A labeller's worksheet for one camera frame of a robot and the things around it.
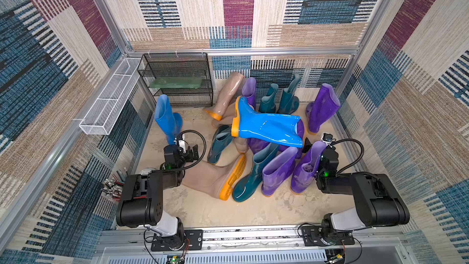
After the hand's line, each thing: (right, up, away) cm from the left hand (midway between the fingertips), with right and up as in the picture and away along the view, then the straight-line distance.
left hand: (188, 145), depth 95 cm
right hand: (+64, +2, -3) cm, 64 cm away
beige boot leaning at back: (+20, +27, +2) cm, 34 cm away
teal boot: (+19, +6, -13) cm, 24 cm away
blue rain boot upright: (-5, +12, -13) cm, 18 cm away
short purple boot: (+50, -9, -26) cm, 56 cm away
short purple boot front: (+38, -4, -31) cm, 49 cm away
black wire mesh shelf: (-7, +44, +7) cm, 45 cm away
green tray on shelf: (-6, +32, +1) cm, 33 cm away
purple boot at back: (+31, +28, +5) cm, 43 cm away
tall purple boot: (+69, +20, -1) cm, 72 cm away
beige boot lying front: (+15, -15, -9) cm, 23 cm away
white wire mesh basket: (-43, +16, -1) cm, 46 cm away
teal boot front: (+35, -2, -27) cm, 44 cm away
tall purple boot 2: (+33, +2, -8) cm, 34 cm away
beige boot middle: (+27, +1, -5) cm, 27 cm away
